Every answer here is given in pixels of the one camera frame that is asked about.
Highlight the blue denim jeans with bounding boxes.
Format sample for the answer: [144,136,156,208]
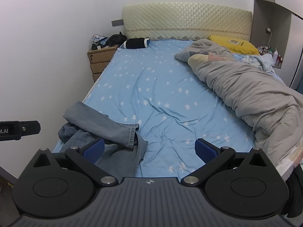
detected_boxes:
[58,101,148,180]

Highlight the black clothes on nightstand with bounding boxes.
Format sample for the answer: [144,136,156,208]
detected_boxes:
[107,31,127,47]

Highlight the grey quilt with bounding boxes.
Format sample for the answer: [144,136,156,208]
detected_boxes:
[174,38,303,171]

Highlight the light blue star bedsheet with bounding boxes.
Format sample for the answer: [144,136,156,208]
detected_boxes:
[84,40,255,178]

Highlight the wooden nightstand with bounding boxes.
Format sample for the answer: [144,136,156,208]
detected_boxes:
[87,45,119,82]

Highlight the yellow pillow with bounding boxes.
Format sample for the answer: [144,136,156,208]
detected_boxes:
[209,35,259,55]

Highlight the bottles in shelf niche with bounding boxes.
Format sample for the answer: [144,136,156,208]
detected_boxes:
[257,46,283,69]

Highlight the booklet on pillow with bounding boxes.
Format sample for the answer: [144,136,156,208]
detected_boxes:
[227,38,244,46]

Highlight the blue white packet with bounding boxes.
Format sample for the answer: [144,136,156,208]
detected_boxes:
[91,34,108,50]

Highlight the black rolled cloth bundle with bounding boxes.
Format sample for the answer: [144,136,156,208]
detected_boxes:
[123,38,151,49]

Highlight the cream quilted headboard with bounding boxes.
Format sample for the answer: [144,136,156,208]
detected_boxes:
[122,2,253,40]

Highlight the grey wall socket plate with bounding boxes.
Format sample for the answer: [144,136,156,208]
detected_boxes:
[111,19,124,27]

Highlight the white charger with cable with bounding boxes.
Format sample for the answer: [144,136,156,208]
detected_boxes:
[266,27,272,47]

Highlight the grey wall shelf unit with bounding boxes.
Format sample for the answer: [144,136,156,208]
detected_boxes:
[251,0,302,89]

